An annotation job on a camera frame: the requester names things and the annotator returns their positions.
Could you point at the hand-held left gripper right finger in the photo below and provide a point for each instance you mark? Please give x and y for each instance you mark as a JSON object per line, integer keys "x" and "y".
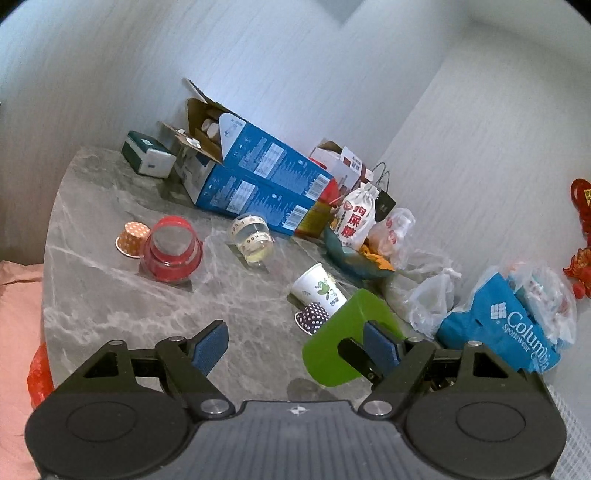
{"x": 381, "y": 345}

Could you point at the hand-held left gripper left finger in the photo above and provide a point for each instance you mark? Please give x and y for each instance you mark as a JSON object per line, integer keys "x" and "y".
{"x": 210, "y": 347}

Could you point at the green plastic cup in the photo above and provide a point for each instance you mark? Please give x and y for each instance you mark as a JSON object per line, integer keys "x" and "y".
{"x": 334, "y": 339}

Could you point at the purple polka dot paper cup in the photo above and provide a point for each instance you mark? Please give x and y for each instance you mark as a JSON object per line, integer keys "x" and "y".
{"x": 313, "y": 317}

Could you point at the white paper cup green print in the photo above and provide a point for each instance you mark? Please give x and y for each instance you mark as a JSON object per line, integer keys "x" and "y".
{"x": 318, "y": 287}

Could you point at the red transparent plastic cup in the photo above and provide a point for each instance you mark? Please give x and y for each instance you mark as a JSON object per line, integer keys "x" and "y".
{"x": 168, "y": 263}

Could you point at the clear plastic cup with label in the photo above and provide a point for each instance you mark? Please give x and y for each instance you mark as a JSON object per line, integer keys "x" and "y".
{"x": 251, "y": 236}

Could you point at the orange polka dot paper cup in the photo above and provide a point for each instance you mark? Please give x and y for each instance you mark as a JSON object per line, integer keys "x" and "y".
{"x": 133, "y": 237}

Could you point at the teal dish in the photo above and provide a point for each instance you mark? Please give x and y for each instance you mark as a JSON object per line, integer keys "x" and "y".
{"x": 353, "y": 265}

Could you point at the red printed plastic bag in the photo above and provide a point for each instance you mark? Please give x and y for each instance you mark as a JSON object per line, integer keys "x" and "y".
{"x": 392, "y": 233}

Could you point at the blue shopping bag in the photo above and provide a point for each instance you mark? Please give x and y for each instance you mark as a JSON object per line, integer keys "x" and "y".
{"x": 496, "y": 330}

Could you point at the yellow and red box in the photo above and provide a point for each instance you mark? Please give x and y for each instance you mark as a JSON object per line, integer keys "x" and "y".
{"x": 318, "y": 217}

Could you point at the black paper bag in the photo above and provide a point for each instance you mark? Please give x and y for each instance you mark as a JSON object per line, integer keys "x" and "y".
{"x": 384, "y": 198}

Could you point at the clear plastic bag with packets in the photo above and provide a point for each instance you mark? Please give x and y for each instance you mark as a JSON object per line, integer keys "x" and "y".
{"x": 547, "y": 290}

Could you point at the red and white box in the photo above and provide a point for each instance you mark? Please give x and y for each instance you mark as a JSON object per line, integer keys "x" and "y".
{"x": 344, "y": 164}

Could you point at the pink cloth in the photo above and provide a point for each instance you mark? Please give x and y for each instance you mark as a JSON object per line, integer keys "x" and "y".
{"x": 18, "y": 323}

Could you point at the open blue cardboard carton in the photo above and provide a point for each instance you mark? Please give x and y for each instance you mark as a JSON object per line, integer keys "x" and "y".
{"x": 265, "y": 154}

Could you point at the green and white box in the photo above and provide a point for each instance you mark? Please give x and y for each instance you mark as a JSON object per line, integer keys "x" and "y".
{"x": 147, "y": 153}

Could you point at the white bottle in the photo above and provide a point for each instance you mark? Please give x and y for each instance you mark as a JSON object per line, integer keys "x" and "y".
{"x": 212, "y": 129}

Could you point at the red wall decoration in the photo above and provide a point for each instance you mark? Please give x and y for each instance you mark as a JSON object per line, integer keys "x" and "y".
{"x": 581, "y": 230}

